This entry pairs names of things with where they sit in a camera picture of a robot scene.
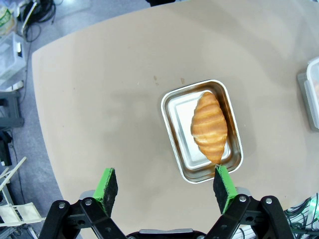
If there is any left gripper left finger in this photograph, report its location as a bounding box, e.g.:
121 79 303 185
37 168 128 239

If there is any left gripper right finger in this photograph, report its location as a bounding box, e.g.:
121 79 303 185
204 165 295 239

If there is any translucent plastic snap lid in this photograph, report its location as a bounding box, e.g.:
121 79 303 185
296 56 319 132

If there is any golden brown croissant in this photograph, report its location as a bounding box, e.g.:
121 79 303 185
190 91 228 165

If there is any clear plastic storage bin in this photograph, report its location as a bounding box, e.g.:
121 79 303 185
0 31 27 87

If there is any yellow green snack bag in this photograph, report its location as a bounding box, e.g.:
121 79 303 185
0 6 16 35

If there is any black coiled cable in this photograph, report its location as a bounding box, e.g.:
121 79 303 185
284 196 319 239

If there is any white folding frame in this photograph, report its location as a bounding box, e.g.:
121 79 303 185
0 156 47 228

